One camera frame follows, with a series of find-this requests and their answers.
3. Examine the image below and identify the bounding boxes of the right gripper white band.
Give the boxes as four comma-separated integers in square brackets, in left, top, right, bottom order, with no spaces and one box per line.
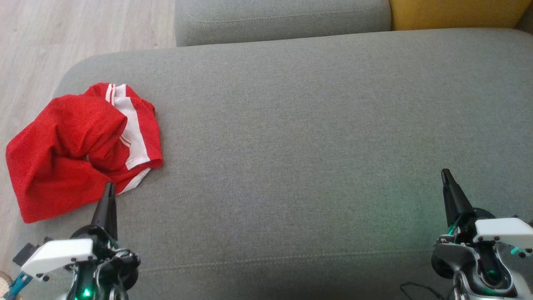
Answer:
[441,169,533,255]

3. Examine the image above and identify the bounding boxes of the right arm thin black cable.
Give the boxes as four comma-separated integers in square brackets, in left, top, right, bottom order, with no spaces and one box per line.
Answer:
[400,282,448,300]

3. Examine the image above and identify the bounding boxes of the yellow sofa cushion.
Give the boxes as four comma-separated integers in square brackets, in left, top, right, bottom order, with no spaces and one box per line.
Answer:
[389,0,533,32]

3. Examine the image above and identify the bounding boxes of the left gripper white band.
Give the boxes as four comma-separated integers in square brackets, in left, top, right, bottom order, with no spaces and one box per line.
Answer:
[21,182,125,280]

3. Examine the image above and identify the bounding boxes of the red basketball jersey white sleeves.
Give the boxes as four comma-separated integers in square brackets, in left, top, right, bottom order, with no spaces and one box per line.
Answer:
[6,95,130,224]

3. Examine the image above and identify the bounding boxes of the beige woven basket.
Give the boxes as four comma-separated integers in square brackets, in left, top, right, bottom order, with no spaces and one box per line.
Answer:
[0,272,13,300]

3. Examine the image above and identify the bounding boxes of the small grey sofa cushion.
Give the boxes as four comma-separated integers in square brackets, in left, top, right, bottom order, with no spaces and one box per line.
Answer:
[174,0,393,47]

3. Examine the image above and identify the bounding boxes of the large grey sofa seat cushion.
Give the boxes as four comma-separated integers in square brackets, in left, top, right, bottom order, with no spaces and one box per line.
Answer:
[12,28,533,300]

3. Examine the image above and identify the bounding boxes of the left blue cable connector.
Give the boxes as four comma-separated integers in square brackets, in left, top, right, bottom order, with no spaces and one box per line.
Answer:
[4,273,33,300]

